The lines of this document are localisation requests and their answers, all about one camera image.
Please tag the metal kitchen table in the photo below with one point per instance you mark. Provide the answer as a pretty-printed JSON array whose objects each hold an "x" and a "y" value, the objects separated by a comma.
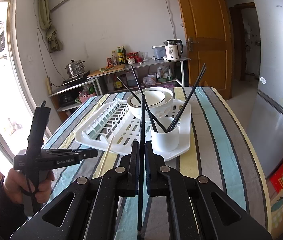
[{"x": 156, "y": 62}]

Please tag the carrot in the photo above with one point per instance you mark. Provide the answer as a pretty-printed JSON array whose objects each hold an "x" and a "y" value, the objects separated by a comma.
[{"x": 110, "y": 67}]

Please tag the plastic jug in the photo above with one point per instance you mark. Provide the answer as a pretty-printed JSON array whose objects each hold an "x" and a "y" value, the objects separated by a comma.
[{"x": 132, "y": 78}]

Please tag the clear sauce bottle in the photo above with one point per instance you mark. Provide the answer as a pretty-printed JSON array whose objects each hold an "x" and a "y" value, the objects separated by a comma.
[{"x": 114, "y": 58}]

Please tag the dark glass bottle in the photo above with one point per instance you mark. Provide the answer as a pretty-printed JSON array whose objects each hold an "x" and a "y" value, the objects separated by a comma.
[{"x": 124, "y": 55}]

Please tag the white electric kettle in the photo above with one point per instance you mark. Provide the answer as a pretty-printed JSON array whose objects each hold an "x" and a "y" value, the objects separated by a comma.
[{"x": 171, "y": 51}]

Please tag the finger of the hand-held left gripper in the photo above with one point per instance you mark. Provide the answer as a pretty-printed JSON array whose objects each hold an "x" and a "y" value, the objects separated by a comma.
[
  {"x": 66, "y": 151},
  {"x": 90, "y": 154}
]

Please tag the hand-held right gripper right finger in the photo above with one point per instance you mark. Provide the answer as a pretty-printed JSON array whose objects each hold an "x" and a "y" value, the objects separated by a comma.
[{"x": 149, "y": 170}]

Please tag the wooden chopstick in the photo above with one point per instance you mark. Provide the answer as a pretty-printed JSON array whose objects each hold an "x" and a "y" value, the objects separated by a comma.
[{"x": 106, "y": 155}]

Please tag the white bowl with black rim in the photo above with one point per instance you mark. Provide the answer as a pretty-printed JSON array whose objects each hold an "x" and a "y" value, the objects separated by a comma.
[{"x": 134, "y": 110}]

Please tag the white cup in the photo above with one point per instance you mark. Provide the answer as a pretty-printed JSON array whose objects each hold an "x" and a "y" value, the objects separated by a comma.
[{"x": 165, "y": 141}]

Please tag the steel steamer pot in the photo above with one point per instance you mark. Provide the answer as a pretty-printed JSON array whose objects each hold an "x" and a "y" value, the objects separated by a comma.
[{"x": 75, "y": 68}]

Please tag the grey storage box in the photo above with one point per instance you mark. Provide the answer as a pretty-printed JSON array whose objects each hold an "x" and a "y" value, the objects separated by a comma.
[{"x": 158, "y": 52}]

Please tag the yellow label bottle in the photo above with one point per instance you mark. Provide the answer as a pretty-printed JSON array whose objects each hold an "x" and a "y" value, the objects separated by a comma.
[{"x": 119, "y": 56}]

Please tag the black cooker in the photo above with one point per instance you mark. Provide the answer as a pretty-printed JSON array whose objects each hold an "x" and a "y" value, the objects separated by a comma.
[{"x": 66, "y": 100}]

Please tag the beige power strip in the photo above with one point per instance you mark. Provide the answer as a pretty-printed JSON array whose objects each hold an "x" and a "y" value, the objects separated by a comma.
[{"x": 49, "y": 86}]

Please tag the person's left hand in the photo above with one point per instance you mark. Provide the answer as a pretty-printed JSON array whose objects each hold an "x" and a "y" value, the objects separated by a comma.
[{"x": 14, "y": 180}]

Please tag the silver refrigerator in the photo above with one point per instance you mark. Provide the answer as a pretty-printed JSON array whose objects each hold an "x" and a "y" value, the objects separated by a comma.
[{"x": 276, "y": 80}]

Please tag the outdoor fan unit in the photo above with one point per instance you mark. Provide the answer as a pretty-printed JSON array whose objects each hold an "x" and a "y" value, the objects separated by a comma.
[{"x": 2, "y": 41}]

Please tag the pink basket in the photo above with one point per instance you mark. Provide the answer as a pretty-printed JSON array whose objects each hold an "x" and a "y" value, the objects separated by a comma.
[{"x": 87, "y": 98}]

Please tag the wooden cutting board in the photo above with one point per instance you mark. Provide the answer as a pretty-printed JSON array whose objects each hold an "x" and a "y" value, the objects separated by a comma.
[{"x": 111, "y": 71}]

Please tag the glass mug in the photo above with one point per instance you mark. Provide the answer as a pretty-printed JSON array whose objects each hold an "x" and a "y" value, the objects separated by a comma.
[{"x": 144, "y": 57}]

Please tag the black induction stove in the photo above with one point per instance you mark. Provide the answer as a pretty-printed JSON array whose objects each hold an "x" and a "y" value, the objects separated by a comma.
[{"x": 74, "y": 80}]

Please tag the white lidded container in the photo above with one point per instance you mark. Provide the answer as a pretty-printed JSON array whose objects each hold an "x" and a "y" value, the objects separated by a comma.
[{"x": 152, "y": 76}]

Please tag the white plastic dish rack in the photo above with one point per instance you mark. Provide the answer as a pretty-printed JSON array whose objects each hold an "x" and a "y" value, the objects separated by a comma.
[{"x": 121, "y": 140}]

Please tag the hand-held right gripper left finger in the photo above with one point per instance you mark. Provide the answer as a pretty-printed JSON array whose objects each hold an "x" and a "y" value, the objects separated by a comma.
[{"x": 135, "y": 170}]

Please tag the low white shelf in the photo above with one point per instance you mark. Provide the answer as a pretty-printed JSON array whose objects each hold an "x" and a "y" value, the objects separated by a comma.
[{"x": 66, "y": 90}]

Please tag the tied green curtain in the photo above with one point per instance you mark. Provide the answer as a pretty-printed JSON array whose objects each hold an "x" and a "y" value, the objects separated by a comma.
[{"x": 49, "y": 17}]

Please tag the wooden door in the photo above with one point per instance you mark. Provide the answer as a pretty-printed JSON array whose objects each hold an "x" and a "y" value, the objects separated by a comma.
[{"x": 201, "y": 17}]

